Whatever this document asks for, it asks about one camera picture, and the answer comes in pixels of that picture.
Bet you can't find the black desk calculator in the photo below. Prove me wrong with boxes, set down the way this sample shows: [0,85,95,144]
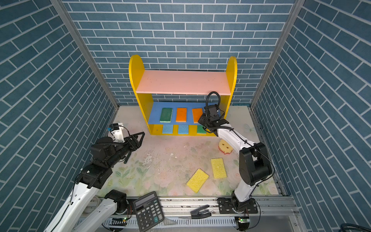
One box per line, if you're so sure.
[133,191,164,232]

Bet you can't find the bright green sponge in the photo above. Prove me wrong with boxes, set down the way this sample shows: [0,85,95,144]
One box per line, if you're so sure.
[197,125,207,134]

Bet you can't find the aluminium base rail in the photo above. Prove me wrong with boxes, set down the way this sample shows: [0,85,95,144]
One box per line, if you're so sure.
[50,195,306,232]

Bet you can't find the black binder clip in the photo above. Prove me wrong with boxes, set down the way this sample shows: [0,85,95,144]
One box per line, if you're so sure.
[190,205,212,219]

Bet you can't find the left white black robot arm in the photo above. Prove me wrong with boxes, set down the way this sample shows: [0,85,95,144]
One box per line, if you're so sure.
[45,132,145,232]

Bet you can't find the yellow smiley face sponge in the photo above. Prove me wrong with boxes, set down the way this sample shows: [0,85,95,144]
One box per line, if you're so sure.
[218,139,233,154]

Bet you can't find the yellow sponge front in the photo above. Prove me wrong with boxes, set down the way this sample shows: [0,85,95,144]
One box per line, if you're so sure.
[186,169,209,193]

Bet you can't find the yellow pink blue shelf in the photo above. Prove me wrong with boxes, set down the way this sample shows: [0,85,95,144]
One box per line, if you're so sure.
[128,55,237,136]

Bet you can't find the green handled pliers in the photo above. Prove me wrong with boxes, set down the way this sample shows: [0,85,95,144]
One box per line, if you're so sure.
[124,151,132,164]

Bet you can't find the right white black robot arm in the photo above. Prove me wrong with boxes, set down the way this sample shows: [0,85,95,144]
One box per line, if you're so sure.
[198,104,273,213]

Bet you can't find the dark green scrub sponge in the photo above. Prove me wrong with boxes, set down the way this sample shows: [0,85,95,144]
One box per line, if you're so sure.
[159,108,173,123]

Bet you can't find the orange sponge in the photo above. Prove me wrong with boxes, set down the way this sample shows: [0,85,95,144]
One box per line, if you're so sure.
[175,108,187,122]

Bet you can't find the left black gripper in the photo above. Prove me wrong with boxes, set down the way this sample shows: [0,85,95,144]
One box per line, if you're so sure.
[106,131,145,169]

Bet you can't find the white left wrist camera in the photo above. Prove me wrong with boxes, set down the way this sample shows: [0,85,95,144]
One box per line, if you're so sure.
[109,123,124,143]

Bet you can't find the pale yellow sponge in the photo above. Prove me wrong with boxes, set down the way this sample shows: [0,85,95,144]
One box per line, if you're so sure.
[192,108,203,123]

